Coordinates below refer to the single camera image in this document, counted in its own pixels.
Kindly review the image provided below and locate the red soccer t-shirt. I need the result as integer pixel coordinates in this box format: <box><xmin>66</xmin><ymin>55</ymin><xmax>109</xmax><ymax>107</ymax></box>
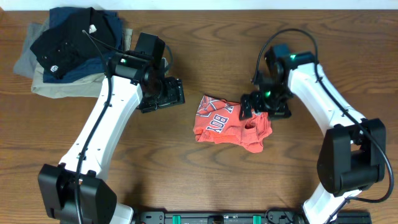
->
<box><xmin>193</xmin><ymin>95</ymin><xmax>272</xmax><ymax>153</ymax></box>

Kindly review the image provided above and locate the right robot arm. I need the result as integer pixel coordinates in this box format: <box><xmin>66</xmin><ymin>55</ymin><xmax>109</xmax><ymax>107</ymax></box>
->
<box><xmin>239</xmin><ymin>52</ymin><xmax>388</xmax><ymax>223</ymax></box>

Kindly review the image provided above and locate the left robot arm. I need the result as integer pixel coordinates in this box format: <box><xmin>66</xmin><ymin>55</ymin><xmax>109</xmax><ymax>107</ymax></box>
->
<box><xmin>38</xmin><ymin>52</ymin><xmax>185</xmax><ymax>223</ymax></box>

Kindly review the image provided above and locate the khaki folded garment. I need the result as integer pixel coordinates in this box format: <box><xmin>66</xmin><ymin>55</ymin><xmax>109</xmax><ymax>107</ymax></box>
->
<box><xmin>31</xmin><ymin>31</ymin><xmax>125</xmax><ymax>98</ymax></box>

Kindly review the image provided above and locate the black folded polo shirt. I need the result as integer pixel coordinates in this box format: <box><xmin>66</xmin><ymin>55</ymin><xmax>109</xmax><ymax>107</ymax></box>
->
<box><xmin>30</xmin><ymin>7</ymin><xmax>123</xmax><ymax>83</ymax></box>

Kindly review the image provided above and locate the grey folded garment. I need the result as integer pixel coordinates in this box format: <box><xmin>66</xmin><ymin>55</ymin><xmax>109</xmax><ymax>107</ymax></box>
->
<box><xmin>13</xmin><ymin>18</ymin><xmax>49</xmax><ymax>79</ymax></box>

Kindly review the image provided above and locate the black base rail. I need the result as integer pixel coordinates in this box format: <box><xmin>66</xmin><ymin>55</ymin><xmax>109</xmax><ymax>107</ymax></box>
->
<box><xmin>133</xmin><ymin>210</ymin><xmax>373</xmax><ymax>224</ymax></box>

